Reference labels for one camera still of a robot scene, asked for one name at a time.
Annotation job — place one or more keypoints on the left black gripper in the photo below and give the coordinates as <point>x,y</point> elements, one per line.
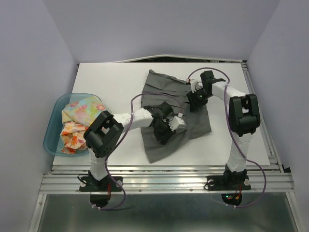
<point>162,137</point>

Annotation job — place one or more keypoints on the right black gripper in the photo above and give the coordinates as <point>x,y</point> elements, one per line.
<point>192,97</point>

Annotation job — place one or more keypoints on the grey pleated skirt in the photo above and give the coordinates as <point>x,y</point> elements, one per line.
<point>197,123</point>

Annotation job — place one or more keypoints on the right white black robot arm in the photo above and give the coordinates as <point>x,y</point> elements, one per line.
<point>242,117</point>

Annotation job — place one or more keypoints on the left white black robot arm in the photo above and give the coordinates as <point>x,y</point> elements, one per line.
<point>108,131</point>

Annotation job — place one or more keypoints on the pastel floral skirt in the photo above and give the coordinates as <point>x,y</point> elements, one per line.
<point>83,111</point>

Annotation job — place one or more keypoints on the orange floral skirt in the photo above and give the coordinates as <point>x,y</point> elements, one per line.
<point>72,137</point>

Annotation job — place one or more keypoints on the blue plastic basin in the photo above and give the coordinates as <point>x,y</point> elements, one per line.
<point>52,142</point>

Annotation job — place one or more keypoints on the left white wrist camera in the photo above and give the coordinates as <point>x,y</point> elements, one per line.
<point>176,123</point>

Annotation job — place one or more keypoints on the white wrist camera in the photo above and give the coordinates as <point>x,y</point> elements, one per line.
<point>176,123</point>
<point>194,84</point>

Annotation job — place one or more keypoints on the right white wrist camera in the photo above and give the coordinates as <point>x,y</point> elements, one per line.
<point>194,84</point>

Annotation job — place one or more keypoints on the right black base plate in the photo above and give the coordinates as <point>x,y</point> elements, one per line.
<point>218,183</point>

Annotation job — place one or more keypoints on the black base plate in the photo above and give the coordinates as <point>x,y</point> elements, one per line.
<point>88,184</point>
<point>218,183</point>

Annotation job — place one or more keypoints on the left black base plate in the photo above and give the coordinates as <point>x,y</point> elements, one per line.
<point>88,184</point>

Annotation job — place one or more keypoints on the aluminium frame rail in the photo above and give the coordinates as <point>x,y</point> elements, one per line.
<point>163,179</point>

